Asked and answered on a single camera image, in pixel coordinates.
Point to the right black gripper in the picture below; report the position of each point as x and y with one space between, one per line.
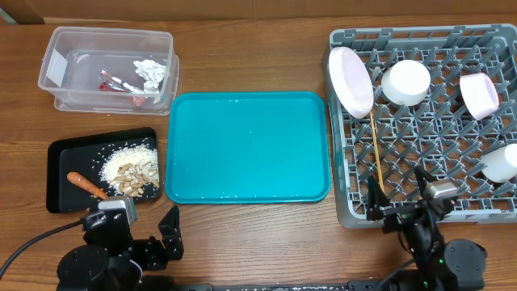
397 217

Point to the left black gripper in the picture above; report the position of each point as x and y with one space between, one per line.
156 257

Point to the wooden chopstick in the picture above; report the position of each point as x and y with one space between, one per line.
376 149

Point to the food scraps and rice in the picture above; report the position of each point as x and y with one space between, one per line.
127 168

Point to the orange carrot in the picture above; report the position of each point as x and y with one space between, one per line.
83 183

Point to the white cup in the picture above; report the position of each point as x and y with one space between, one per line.
501 164

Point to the cream bowl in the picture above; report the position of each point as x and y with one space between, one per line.
406 83

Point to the white tissue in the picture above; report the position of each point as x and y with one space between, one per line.
152 74

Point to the red snack wrapper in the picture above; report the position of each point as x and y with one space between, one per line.
114 84

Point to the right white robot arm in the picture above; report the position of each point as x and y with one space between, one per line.
435 264

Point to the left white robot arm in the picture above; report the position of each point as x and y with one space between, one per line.
111 259

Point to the black waste tray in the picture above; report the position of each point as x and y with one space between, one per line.
86 156

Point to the grey dishwasher rack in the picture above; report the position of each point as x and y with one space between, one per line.
437 134

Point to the teal serving tray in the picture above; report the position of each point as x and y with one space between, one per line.
247 148

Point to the clear plastic bin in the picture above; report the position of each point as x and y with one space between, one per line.
75 56

